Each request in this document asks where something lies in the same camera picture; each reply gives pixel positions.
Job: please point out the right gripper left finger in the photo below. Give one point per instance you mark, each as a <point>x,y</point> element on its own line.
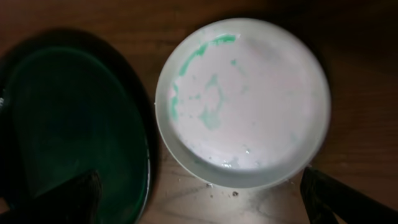
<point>75,201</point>

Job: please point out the round dark green tray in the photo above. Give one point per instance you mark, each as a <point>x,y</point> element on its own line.
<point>71,103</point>

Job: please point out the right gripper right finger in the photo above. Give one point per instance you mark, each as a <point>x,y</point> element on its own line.
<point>325,198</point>

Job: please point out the white plate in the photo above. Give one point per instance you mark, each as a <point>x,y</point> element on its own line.
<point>242,103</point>

